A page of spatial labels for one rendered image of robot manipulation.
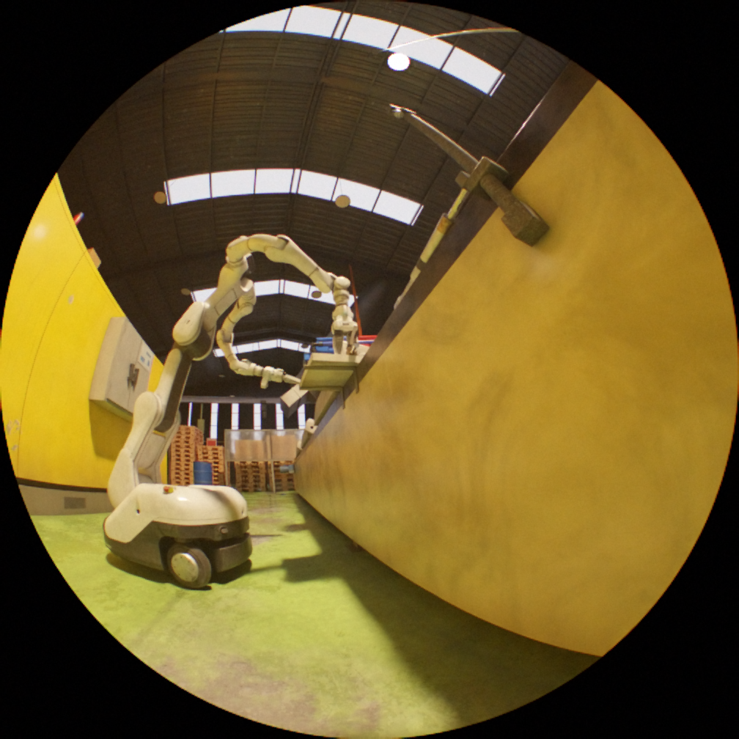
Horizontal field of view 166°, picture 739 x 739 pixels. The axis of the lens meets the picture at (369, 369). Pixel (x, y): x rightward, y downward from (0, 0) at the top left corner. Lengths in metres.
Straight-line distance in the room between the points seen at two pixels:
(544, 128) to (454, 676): 0.81
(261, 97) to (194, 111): 2.07
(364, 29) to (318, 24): 1.29
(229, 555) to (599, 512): 0.99
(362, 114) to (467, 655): 9.82
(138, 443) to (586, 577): 1.34
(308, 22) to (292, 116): 3.47
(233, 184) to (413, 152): 6.33
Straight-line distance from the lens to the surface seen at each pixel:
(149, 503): 0.99
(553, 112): 0.43
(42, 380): 2.12
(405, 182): 10.13
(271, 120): 9.62
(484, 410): 0.38
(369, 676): 0.56
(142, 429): 1.24
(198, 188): 10.52
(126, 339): 2.60
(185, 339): 1.28
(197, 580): 0.99
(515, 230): 0.32
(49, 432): 2.17
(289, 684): 0.57
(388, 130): 9.55
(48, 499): 2.19
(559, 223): 0.34
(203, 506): 0.94
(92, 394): 2.46
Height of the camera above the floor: 0.40
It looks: 23 degrees up
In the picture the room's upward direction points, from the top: 8 degrees counter-clockwise
